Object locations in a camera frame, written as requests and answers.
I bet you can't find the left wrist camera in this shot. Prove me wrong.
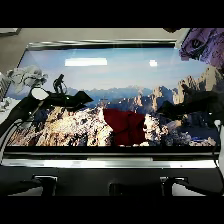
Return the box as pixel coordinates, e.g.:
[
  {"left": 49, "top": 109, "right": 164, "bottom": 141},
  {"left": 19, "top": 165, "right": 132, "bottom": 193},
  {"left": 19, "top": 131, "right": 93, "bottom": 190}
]
[{"left": 52, "top": 73, "right": 70, "bottom": 96}]

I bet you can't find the silver frame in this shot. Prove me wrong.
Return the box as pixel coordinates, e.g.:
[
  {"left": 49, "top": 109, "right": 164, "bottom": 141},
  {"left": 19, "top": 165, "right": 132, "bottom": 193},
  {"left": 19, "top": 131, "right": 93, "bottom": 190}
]
[{"left": 0, "top": 153, "right": 224, "bottom": 197}]

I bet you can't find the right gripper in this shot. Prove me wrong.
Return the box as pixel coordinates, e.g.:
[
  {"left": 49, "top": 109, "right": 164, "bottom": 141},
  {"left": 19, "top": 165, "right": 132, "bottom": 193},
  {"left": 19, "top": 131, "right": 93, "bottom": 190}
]
[{"left": 156, "top": 100, "right": 185, "bottom": 121}]

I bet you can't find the purple printed garment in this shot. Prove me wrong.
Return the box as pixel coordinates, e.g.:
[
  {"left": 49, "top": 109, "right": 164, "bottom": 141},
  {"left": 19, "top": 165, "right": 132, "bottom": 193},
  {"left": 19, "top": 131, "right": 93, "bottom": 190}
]
[{"left": 178, "top": 28, "right": 224, "bottom": 73}]

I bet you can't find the red garment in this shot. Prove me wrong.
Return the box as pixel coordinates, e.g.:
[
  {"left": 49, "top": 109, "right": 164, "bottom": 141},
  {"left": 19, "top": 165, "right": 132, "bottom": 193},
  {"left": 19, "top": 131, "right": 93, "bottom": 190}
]
[{"left": 102, "top": 107, "right": 148, "bottom": 147}]

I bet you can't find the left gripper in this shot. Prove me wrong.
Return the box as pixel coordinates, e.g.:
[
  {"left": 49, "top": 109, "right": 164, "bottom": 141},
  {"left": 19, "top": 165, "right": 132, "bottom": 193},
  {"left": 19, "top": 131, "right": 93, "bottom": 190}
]
[{"left": 64, "top": 90, "right": 95, "bottom": 112}]

